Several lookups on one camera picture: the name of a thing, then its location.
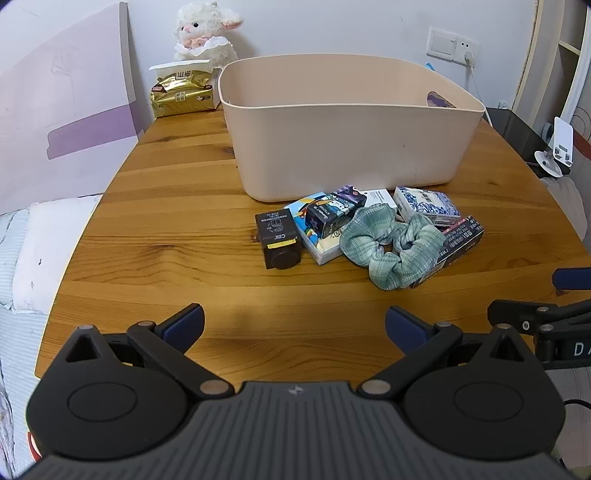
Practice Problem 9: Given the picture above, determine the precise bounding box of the white wall socket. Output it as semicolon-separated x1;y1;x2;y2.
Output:
426;26;481;66

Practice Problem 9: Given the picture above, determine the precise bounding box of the white plush sheep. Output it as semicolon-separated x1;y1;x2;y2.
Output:
173;1;244;65

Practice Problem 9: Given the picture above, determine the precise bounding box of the white wardrobe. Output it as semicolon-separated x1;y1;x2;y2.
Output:
510;0;591;155

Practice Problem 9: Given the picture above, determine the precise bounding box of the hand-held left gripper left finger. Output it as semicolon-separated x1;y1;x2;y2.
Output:
64;303;235;398

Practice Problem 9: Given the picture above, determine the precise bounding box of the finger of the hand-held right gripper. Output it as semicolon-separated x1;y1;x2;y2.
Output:
552;267;591;292
488;299;591;337

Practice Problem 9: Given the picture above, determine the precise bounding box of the white pillow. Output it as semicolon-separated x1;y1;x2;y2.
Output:
11;196;103;315

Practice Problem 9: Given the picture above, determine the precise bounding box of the black side cabinet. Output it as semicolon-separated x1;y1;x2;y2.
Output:
485;107;553;178

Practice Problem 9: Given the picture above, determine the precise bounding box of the green plaid scrunchie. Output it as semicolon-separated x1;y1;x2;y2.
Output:
339;203;448;291

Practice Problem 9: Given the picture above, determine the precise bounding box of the grey cloth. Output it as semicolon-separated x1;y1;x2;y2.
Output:
540;175;591;252

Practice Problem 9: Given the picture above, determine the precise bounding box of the light blue bed sheet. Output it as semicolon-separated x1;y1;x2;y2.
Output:
0;208;61;476

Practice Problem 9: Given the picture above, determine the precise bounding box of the beige plastic storage basket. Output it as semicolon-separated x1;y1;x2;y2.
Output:
218;55;486;204

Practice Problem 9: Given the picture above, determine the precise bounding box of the colourful cartoon card box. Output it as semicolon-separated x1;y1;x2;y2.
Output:
284;190;345;265

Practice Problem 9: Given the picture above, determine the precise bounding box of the long black red box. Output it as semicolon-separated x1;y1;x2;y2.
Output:
409;214;485;289

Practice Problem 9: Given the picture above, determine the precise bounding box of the white phone stand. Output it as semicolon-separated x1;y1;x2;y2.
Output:
534;117;576;178

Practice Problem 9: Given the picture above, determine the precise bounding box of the purple bed headboard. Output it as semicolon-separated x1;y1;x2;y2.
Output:
0;1;139;216

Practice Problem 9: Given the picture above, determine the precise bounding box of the blue white patterned box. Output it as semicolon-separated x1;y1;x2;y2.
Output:
393;186;461;228

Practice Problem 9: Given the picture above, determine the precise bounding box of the gold tissue pack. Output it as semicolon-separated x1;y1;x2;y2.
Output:
149;59;222;119

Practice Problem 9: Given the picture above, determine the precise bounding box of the small black box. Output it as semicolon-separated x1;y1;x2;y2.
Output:
255;209;302;270

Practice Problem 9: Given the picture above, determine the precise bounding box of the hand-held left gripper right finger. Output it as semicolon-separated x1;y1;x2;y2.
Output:
358;305;532;400

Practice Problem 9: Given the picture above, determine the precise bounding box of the dark purple cartoon box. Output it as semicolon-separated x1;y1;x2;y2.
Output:
305;184;368;239

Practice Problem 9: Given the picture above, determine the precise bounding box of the white plug with cable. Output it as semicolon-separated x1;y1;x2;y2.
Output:
463;50;496;126

